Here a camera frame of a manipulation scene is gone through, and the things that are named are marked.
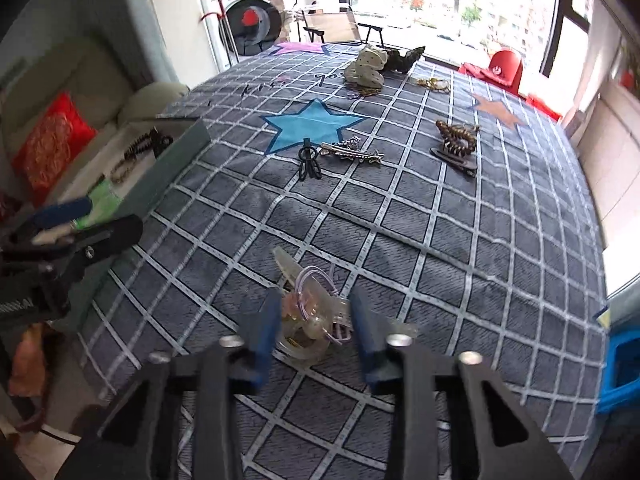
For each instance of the red plastic chair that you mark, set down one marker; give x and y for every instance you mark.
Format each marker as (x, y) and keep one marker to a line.
(502, 67)

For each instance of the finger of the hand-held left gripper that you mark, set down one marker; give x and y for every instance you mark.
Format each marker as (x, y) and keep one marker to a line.
(107, 240)
(65, 214)

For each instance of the white washing machine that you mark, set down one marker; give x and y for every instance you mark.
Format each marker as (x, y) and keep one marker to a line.
(240, 15)

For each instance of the beige low cabinet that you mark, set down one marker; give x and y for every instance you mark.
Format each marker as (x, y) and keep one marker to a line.
(597, 160)

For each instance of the beige folding chair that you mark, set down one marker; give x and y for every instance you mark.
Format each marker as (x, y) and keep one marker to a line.
(332, 27)

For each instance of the small black bench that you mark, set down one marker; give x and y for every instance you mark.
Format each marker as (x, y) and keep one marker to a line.
(372, 27)

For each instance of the black claw hair clip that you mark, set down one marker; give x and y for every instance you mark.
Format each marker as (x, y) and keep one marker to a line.
(161, 141)

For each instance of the clear long hair clip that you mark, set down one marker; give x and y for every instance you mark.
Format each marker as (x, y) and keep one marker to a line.
(287, 267)

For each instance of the gold tangled jewelry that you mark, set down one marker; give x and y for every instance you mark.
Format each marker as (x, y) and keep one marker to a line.
(432, 84)

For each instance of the blue plastic stool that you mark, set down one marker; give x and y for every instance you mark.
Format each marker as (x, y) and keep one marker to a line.
(622, 370)

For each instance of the silver star hair clip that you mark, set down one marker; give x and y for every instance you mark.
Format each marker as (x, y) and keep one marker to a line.
(352, 152)

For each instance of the person's left hand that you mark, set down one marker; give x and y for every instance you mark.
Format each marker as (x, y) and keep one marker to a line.
(30, 360)

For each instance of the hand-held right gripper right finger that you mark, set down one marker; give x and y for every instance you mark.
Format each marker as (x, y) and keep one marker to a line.
(367, 340)

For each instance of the brown braided claw clip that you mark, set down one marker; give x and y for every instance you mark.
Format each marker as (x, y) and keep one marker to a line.
(457, 135)

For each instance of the clear claw hair clip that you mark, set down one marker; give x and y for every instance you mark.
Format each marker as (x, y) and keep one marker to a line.
(312, 325)

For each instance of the green translucent wristband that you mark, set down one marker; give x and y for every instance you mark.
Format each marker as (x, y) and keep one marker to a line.
(102, 200)

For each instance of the white polka-dot scrunchie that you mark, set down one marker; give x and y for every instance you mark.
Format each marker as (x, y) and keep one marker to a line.
(367, 67)

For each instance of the large window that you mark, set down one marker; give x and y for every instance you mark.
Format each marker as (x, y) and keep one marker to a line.
(450, 5)

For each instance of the grey checked star blanket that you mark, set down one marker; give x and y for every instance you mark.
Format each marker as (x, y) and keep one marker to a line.
(425, 240)

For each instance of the dark lacy hair accessory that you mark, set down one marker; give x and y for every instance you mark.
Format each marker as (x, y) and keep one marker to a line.
(405, 59)

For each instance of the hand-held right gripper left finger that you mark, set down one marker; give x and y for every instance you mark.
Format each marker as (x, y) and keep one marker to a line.
(262, 340)

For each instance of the small black claw clip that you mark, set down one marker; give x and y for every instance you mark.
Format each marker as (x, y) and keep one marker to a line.
(309, 162)

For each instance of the grey-green cardboard box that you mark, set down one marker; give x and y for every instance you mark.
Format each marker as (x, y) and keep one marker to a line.
(165, 180)

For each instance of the beige sofa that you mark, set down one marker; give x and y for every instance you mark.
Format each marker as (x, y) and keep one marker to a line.
(100, 75)

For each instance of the red patterned cushion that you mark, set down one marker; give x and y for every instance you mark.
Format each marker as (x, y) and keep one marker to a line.
(52, 145)

